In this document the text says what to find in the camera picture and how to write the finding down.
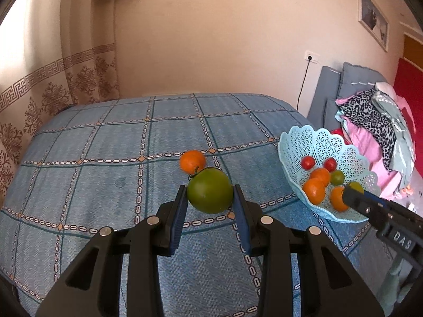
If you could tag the pile of clothes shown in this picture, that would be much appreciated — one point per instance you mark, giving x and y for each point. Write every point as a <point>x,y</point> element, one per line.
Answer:
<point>380,124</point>

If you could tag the red wall panel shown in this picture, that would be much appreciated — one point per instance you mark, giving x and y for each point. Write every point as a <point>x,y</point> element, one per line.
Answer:
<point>408,83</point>

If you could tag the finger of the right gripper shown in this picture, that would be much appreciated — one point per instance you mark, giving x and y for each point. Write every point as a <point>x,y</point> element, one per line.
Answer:
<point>391,201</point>
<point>366,203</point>

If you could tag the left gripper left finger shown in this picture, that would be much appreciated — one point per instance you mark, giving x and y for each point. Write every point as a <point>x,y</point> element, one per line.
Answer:
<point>91,284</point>

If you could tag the oval orange fruit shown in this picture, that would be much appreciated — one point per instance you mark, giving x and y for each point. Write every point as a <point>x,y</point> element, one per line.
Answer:
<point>336,199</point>

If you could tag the white wall socket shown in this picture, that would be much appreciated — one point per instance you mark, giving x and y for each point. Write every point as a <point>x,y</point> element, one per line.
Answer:
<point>312,57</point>

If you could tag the patterned beige curtain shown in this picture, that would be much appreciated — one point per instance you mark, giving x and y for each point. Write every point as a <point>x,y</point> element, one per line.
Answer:
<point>54,54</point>

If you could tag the grey blue sofa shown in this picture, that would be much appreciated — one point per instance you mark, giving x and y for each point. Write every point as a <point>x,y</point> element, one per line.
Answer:
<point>333,85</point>

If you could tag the red tomato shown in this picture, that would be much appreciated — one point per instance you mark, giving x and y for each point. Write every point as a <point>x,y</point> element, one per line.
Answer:
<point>307,163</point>
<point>330,164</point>

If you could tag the blue checked bedspread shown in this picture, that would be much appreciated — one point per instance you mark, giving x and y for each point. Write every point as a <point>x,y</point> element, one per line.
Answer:
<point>68,171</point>

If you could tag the green fruit back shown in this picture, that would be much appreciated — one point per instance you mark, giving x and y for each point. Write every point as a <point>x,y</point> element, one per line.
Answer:
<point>210,191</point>

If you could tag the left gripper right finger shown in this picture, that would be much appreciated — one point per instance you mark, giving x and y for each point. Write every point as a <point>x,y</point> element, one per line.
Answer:
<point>329,284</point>

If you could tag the green fruit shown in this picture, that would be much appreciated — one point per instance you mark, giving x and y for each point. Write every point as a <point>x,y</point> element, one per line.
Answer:
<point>210,191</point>
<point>337,178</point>
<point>356,186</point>

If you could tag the green fruit front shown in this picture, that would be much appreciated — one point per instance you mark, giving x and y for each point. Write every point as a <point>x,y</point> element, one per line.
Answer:
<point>337,178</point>

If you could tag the framed wall picture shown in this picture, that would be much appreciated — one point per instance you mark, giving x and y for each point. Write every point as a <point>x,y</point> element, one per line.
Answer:
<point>374,21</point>

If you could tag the large orange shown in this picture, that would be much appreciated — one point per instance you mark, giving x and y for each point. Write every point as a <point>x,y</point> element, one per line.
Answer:
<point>314,190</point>

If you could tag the light blue lattice basket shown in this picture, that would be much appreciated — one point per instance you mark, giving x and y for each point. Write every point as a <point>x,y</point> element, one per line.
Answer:
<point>318,165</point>

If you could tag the small orange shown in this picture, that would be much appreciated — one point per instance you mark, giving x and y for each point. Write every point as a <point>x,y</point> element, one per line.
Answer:
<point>192,161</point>

